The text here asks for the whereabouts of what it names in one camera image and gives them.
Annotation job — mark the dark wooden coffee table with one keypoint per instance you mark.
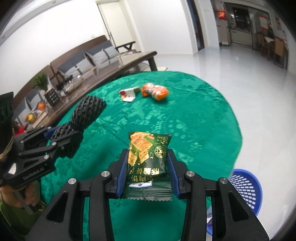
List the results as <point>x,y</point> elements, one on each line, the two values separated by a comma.
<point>104,71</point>

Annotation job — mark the potted plant in black vase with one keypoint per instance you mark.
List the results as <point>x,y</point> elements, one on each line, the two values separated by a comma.
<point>52,96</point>

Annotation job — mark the red hanging decoration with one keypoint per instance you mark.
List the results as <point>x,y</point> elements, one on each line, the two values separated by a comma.
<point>220,12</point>

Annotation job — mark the white red carton piece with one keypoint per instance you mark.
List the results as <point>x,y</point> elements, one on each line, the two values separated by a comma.
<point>128,95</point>

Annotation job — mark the wooden dining chair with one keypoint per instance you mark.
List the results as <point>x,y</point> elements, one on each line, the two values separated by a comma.
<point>281,52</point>

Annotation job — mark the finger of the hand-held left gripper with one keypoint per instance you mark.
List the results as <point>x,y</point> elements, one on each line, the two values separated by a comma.
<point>34,138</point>
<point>60,144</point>

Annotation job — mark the blue plastic basket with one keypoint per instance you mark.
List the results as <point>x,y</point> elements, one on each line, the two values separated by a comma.
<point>245,185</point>

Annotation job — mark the grey cushion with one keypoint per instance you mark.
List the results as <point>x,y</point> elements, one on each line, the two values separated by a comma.
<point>74,63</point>
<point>96,58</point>
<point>112,52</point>

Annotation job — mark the green floral tablecloth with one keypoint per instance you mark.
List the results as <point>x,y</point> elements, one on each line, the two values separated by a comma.
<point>185,115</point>

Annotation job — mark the clear glass tray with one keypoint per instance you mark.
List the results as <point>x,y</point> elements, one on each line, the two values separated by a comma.
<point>69,89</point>

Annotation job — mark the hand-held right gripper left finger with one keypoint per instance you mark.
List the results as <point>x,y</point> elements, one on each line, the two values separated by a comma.
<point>122,176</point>

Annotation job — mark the orange white snack packet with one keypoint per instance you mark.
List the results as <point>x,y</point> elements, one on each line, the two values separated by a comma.
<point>157,91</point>

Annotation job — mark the green cracker packet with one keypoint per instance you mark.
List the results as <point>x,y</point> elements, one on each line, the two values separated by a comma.
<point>148,150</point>

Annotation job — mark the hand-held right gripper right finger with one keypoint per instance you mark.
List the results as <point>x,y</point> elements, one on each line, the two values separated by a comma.
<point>173,173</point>

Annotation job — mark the person's left hand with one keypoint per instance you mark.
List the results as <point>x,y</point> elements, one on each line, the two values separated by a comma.
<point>33,194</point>

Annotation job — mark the wooden sofa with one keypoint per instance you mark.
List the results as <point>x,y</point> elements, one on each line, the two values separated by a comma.
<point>60,63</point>

